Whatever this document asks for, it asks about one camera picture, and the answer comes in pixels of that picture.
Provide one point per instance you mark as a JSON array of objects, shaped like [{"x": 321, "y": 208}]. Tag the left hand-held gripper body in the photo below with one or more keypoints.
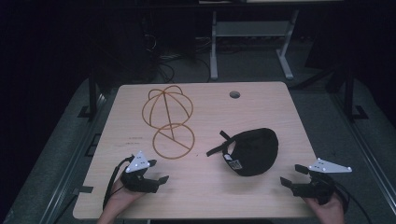
[{"x": 140, "y": 182}]

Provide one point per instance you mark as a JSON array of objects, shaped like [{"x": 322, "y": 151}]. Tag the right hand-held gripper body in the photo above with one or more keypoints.
[{"x": 317, "y": 186}]

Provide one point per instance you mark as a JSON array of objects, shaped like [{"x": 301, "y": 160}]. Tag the person's left hand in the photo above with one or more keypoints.
[{"x": 123, "y": 199}]

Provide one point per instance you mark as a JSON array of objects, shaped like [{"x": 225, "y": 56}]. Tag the person's right hand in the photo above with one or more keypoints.
[{"x": 327, "y": 211}]

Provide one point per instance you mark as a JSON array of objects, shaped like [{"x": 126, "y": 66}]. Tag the black baseball cap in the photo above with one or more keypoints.
[{"x": 253, "y": 152}]

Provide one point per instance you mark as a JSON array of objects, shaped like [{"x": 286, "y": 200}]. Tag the black tape strip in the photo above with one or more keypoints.
[{"x": 84, "y": 189}]

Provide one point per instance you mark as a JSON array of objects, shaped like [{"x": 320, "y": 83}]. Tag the aluminium floor rail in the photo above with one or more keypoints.
[
  {"x": 367, "y": 149},
  {"x": 74, "y": 155}
]

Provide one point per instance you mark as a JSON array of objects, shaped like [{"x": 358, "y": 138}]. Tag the black metal post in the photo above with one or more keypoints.
[
  {"x": 350, "y": 90},
  {"x": 92, "y": 93}
]

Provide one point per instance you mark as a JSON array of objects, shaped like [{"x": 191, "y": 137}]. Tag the white metal desk frame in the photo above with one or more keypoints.
[{"x": 249, "y": 29}]

